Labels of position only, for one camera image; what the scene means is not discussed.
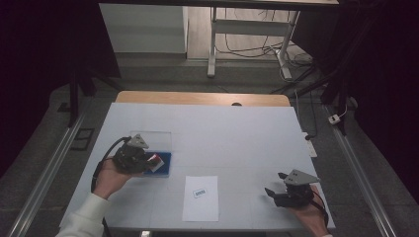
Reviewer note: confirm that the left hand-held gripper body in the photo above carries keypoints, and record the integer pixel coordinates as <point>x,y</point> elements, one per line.
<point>131,159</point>

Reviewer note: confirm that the person's right hand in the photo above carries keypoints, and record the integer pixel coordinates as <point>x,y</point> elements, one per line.
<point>311,219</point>

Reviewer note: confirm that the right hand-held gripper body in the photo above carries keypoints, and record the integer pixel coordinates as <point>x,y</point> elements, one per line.
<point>294,196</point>

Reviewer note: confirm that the white cabinet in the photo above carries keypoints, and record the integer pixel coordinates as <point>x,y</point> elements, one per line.
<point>145,29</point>

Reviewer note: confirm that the blue ink pad case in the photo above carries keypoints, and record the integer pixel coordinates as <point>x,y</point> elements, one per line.
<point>165,163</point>

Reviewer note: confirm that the black floor frame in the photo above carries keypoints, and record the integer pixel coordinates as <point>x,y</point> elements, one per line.
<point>82,139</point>

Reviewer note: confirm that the aluminium floor rail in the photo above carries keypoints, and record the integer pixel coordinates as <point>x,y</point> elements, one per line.
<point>46,177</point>
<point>359,171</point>

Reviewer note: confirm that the large white table mat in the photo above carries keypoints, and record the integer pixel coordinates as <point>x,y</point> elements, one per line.
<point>230,141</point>

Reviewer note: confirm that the white power adapter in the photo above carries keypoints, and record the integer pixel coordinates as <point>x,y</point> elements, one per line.
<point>334,119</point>

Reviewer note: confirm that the white desk frame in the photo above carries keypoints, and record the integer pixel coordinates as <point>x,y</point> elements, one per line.
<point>250,27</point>

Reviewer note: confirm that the person's left hand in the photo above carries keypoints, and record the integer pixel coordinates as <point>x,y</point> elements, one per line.
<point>110,179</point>

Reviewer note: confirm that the person's left white sleeve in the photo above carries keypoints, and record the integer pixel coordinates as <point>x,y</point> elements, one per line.
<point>82,217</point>

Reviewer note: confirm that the black stand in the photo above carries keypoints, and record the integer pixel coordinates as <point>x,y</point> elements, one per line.
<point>74,98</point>
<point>342,85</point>

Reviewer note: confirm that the white paper sheet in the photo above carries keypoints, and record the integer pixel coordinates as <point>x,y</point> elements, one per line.
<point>201,207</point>

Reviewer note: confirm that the red and white stamp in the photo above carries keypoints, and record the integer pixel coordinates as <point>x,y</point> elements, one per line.
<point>156,163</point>

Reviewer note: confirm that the white power strip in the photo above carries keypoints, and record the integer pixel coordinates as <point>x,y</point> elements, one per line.
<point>310,147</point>

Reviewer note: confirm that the black table grommet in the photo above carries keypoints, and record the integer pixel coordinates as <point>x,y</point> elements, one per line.
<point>236,104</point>

